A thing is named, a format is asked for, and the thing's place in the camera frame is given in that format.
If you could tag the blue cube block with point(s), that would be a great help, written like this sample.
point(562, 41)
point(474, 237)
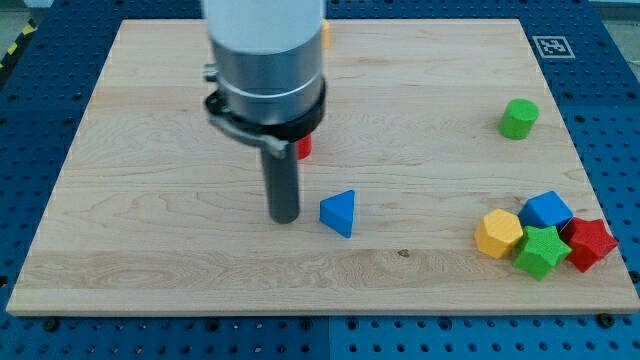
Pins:
point(545, 210)

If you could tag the blue triangle block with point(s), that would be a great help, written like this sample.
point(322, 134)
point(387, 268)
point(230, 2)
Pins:
point(337, 212)

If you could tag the red star block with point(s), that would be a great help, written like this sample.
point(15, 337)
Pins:
point(589, 240)

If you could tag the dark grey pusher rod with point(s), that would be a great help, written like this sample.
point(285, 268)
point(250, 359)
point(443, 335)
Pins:
point(282, 184)

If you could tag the yellow hexagon block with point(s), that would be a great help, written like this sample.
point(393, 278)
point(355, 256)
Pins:
point(498, 233)

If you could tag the yellow block behind arm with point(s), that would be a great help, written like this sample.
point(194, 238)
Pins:
point(325, 35)

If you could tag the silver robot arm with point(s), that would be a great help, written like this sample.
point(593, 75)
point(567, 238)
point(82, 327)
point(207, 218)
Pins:
point(270, 90)

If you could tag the white fiducial marker tag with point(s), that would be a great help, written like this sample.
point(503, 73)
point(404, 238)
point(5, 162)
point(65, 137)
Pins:
point(553, 47)

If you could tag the red block behind rod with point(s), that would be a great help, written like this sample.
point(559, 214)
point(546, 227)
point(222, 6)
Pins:
point(304, 147)

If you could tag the green cylinder block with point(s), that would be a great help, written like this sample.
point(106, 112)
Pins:
point(518, 119)

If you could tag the green star block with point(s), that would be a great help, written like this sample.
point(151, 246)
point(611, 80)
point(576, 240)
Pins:
point(540, 251)

